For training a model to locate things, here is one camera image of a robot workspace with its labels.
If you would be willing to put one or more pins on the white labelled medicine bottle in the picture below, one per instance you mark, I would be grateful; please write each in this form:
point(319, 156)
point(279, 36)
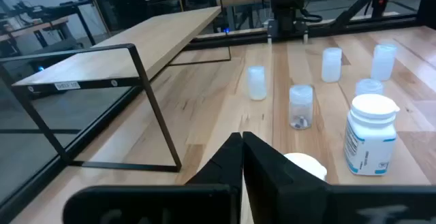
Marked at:
point(306, 164)
point(371, 139)

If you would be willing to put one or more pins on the wooden shelf black metal frame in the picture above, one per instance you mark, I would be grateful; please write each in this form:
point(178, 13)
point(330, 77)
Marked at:
point(153, 36)

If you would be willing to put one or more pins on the black aluminium table frame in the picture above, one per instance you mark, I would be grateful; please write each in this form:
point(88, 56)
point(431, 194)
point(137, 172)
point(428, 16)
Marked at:
point(374, 26)

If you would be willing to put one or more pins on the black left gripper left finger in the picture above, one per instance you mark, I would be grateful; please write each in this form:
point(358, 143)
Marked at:
point(218, 196)

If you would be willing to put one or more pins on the clear bottle green label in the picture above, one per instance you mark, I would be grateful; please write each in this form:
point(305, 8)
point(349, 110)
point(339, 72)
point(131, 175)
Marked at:
point(369, 87)

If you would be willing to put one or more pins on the wooden desk black legs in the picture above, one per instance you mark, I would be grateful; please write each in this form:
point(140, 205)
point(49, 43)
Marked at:
point(34, 24)

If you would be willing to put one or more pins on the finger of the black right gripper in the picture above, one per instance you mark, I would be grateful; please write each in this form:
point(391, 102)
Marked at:
point(305, 38)
point(269, 39)

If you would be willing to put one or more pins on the clear bottle with pills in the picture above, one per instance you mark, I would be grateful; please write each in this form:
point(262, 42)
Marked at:
point(301, 106)

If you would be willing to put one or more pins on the translucent white plastic bottle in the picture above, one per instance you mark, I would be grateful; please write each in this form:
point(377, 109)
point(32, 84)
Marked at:
point(383, 61)
point(331, 64)
point(257, 82)

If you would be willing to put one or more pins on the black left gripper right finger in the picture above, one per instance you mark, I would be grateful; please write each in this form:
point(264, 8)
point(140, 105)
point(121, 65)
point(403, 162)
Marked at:
point(289, 196)

